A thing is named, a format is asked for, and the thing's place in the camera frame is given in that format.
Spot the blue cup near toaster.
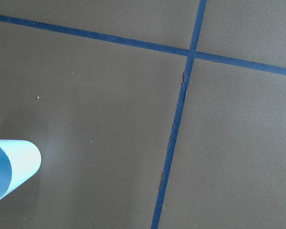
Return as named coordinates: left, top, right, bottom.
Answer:
left=0, top=139, right=41, bottom=200

